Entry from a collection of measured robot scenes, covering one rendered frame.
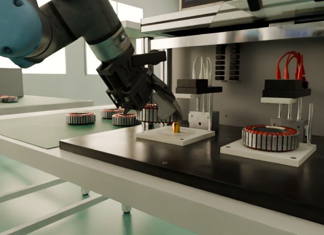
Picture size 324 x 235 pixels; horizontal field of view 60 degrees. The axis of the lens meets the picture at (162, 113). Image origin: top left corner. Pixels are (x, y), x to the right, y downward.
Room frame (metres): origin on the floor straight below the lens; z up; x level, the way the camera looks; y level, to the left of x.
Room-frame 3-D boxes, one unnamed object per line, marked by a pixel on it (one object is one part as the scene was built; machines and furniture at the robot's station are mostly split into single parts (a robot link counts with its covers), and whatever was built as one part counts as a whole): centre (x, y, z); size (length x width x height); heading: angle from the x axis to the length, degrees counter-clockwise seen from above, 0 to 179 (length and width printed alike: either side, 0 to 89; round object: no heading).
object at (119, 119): (1.05, 0.13, 0.77); 0.11 x 0.11 x 0.04
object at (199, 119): (0.84, -0.13, 0.80); 0.07 x 0.05 x 0.06; 51
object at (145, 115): (0.68, 0.01, 0.84); 0.11 x 0.11 x 0.04
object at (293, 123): (0.69, -0.32, 0.80); 0.07 x 0.05 x 0.06; 51
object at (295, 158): (0.58, -0.23, 0.78); 0.15 x 0.15 x 0.01; 51
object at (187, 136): (0.73, -0.04, 0.78); 0.15 x 0.15 x 0.01; 51
